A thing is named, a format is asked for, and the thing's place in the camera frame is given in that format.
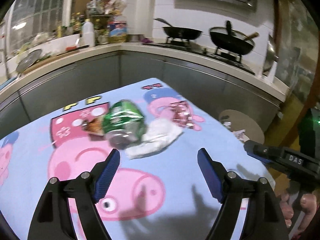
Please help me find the white chicken snack packet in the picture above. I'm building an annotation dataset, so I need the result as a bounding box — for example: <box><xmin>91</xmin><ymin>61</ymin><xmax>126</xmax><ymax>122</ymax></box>
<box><xmin>81</xmin><ymin>115</ymin><xmax>105</xmax><ymax>137</ymax></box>

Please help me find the crushed green drink can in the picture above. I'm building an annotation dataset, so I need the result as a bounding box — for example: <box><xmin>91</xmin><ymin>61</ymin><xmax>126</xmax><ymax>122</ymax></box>
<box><xmin>102</xmin><ymin>100</ymin><xmax>147</xmax><ymax>150</ymax></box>

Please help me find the red foil snack wrapper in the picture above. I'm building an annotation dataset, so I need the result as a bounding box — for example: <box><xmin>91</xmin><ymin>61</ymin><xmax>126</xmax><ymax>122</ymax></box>
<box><xmin>169</xmin><ymin>100</ymin><xmax>195</xmax><ymax>129</ymax></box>

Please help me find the white tissue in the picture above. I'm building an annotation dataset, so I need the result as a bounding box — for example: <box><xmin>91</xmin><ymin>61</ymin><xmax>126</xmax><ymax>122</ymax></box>
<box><xmin>125</xmin><ymin>118</ymin><xmax>183</xmax><ymax>159</ymax></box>

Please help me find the beige round trash bin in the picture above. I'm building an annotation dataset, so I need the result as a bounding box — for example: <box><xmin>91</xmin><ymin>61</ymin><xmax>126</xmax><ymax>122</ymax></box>
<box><xmin>219</xmin><ymin>109</ymin><xmax>265</xmax><ymax>144</ymax></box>

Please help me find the grey kitchen counter cabinet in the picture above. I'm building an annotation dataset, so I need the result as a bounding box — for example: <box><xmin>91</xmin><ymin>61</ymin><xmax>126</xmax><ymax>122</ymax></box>
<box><xmin>1</xmin><ymin>43</ymin><xmax>289</xmax><ymax>137</ymax></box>

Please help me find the barred kitchen window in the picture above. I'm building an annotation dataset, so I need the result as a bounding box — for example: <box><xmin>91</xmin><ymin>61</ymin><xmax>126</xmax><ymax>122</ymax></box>
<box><xmin>5</xmin><ymin>0</ymin><xmax>73</xmax><ymax>54</ymax></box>

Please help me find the right hand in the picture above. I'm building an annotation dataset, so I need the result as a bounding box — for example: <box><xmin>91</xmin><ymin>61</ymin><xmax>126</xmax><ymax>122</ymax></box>
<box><xmin>278</xmin><ymin>191</ymin><xmax>318</xmax><ymax>239</ymax></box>

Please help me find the blue cartoon pig cloth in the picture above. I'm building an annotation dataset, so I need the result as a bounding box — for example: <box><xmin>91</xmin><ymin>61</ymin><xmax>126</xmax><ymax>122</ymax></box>
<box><xmin>0</xmin><ymin>77</ymin><xmax>276</xmax><ymax>240</ymax></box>

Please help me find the steel pot lid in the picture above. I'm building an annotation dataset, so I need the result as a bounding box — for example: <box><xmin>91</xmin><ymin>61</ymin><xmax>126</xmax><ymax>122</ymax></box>
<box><xmin>263</xmin><ymin>35</ymin><xmax>278</xmax><ymax>75</ymax></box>

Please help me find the black gas stove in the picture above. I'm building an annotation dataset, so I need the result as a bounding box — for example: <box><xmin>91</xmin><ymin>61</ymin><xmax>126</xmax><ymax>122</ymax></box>
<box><xmin>141</xmin><ymin>37</ymin><xmax>255</xmax><ymax>75</ymax></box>

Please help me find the wooden door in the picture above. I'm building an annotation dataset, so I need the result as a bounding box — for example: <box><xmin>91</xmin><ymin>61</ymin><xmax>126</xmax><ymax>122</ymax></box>
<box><xmin>265</xmin><ymin>0</ymin><xmax>319</xmax><ymax>150</ymax></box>

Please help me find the black wok with lid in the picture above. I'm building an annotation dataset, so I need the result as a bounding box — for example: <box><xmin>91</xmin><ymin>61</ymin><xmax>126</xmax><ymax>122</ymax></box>
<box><xmin>209</xmin><ymin>20</ymin><xmax>259</xmax><ymax>56</ymax></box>

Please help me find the round metal strainer lid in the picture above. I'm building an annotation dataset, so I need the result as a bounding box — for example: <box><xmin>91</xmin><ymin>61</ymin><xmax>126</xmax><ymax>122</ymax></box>
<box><xmin>16</xmin><ymin>49</ymin><xmax>42</xmax><ymax>74</ymax></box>

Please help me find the black frying pan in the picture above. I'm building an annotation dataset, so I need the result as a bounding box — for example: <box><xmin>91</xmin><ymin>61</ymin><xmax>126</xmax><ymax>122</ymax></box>
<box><xmin>154</xmin><ymin>18</ymin><xmax>202</xmax><ymax>41</ymax></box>

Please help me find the white plastic jug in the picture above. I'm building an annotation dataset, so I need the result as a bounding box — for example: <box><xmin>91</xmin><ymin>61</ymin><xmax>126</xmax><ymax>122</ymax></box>
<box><xmin>81</xmin><ymin>19</ymin><xmax>95</xmax><ymax>47</ymax></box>

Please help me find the blue label oil bottle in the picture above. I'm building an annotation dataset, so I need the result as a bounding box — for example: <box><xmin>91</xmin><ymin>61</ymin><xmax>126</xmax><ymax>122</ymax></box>
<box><xmin>107</xmin><ymin>15</ymin><xmax>127</xmax><ymax>43</ymax></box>

